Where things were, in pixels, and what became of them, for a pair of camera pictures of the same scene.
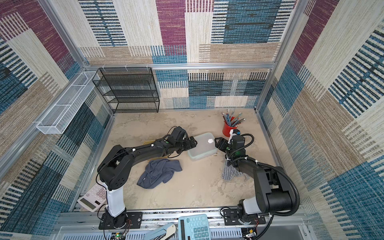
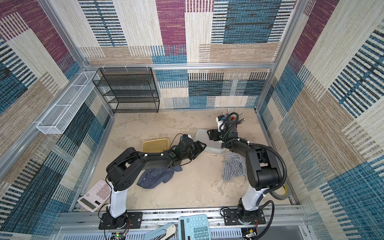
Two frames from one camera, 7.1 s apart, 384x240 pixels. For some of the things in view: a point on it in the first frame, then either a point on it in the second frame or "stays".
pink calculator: [94, 199] stays
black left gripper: [188, 141] → [199, 149]
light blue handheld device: [160, 233] stays
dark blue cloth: [158, 171] stays
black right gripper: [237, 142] → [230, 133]
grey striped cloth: [230, 172] stays
